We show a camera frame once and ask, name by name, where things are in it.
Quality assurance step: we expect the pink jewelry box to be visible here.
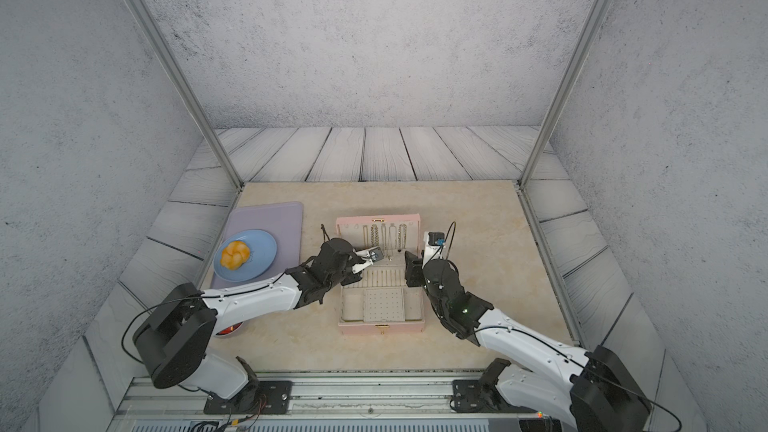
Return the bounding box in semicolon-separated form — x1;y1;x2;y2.
336;213;425;335

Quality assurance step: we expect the left frame post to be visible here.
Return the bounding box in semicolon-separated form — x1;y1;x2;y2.
123;0;244;191

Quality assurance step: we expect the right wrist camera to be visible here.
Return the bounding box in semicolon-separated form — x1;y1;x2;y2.
422;231;446;266

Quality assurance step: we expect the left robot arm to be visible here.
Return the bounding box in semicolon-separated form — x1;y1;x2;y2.
132;237;383;400

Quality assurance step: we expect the purple mat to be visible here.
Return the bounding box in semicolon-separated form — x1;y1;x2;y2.
211;202;303;289

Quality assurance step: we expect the frame post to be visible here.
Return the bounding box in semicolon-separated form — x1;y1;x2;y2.
123;0;244;191
518;0;612;190

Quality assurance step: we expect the blue plate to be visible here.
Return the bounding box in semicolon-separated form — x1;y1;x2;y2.
213;229;278;283

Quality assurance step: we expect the yellow bread bun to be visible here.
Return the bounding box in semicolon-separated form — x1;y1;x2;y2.
219;240;250;270

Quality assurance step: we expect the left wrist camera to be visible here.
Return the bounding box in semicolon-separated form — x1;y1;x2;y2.
352;246;384;274

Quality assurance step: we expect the aluminium rail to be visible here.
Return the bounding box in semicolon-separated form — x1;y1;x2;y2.
115;369;541;420

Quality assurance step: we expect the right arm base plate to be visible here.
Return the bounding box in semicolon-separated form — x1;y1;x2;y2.
449;379;525;413

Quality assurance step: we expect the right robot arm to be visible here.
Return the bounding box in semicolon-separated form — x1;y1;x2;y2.
404;252;652;431

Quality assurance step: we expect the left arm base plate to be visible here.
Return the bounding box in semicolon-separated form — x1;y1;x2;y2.
203;380;293;416

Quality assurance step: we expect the right frame post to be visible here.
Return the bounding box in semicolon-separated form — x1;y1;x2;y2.
518;0;612;190

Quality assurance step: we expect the red snack bowl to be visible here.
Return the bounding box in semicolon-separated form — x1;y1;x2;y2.
216;322;243;337

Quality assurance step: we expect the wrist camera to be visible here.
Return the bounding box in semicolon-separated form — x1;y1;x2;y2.
422;231;446;266
352;246;384;274

